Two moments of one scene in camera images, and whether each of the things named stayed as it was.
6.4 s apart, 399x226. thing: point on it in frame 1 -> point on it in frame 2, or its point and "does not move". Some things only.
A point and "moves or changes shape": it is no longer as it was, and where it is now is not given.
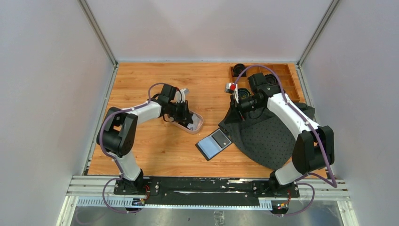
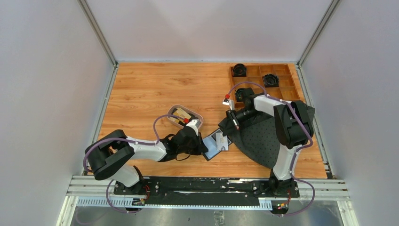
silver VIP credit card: x=193 y=126 moves or changes shape
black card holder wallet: x=210 y=146 does not move
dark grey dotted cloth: x=265 y=138 does not move
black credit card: x=220 y=138 does not move
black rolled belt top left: x=238 y=68 does not move
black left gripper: x=185 y=116 -> x=201 y=148
